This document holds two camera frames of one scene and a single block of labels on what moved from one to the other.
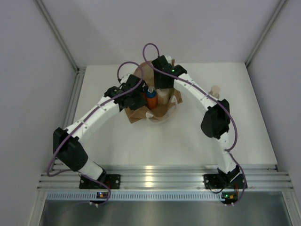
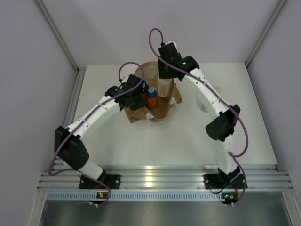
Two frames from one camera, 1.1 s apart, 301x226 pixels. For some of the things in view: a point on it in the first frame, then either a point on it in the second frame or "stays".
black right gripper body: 158,82 → 164,71
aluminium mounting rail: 165,177 stays
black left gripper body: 138,101 stays
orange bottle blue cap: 151,98 stays
